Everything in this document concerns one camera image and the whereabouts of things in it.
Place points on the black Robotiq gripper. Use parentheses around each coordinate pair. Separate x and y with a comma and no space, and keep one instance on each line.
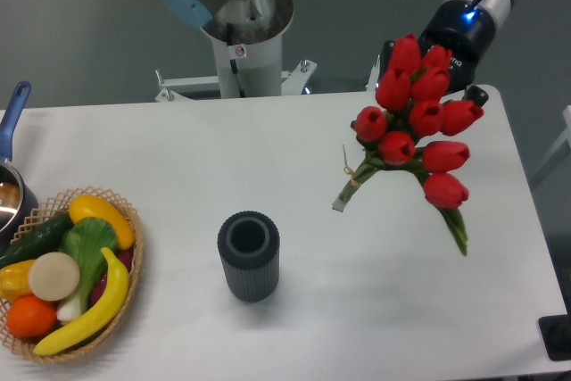
(467,28)

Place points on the red tulip bouquet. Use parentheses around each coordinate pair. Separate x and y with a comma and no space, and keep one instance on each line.
(411,128)

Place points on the dark grey ribbed vase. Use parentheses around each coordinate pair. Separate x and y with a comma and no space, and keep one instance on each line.
(249,245)

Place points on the black device at table edge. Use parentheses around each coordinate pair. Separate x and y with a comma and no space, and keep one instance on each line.
(555,332)

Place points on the dark red vegetable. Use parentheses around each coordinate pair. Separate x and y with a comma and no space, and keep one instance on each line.
(126,258)

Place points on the yellow squash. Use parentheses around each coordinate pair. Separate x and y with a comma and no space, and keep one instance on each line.
(91,206)

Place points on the yellow banana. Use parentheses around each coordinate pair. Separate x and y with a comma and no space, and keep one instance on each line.
(97,317)

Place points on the green bok choy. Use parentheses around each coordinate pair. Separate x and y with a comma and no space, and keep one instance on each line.
(83,243)

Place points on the woven wicker basket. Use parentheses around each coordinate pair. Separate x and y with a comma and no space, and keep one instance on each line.
(52,207)

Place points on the green cucumber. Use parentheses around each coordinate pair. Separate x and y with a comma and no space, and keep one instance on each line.
(43,239)

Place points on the beige round disc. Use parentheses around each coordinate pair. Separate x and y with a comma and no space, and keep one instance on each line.
(53,276)

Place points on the yellow bell pepper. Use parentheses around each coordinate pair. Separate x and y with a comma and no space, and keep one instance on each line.
(14,280)

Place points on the orange fruit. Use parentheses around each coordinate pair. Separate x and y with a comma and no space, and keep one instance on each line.
(30,317)

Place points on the white frame at right edge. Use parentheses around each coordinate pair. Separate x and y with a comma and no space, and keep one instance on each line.
(555,154)

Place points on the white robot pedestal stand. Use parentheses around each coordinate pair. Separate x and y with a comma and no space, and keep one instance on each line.
(246,38)

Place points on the blue-handled steel saucepan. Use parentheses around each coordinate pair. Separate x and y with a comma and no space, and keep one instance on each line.
(17,200)

